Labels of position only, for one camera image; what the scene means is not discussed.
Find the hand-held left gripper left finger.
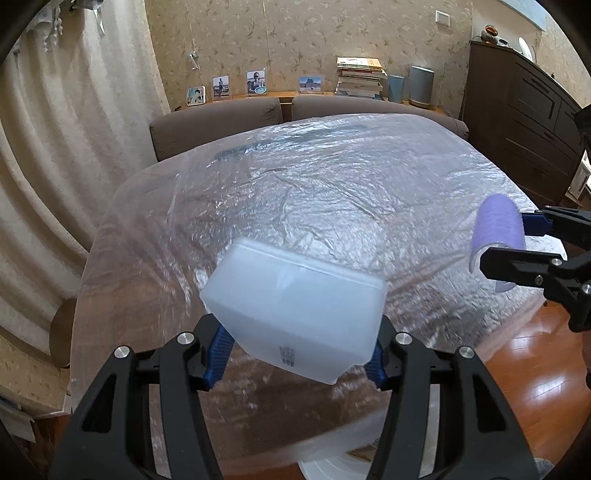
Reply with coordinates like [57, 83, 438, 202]
[48, 314, 236, 480]

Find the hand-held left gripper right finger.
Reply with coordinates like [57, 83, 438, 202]
[362, 314, 541, 480]

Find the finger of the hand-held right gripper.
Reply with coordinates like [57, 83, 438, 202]
[522, 206, 591, 252]
[479, 247, 591, 333]

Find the white translucent plastic container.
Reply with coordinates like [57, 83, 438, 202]
[200, 237, 389, 386]

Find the dark wooden cabinet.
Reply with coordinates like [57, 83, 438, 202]
[462, 39, 588, 209]

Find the grey cylindrical speaker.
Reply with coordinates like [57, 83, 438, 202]
[409, 65, 436, 108]

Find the clear plastic table cover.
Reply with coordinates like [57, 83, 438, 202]
[69, 113, 570, 468]

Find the brown upholstered chair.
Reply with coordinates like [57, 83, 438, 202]
[148, 98, 283, 163]

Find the tall stack of books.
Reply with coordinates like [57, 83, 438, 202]
[335, 56, 389, 99]

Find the beige pleated curtain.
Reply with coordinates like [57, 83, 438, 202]
[0, 0, 160, 335]

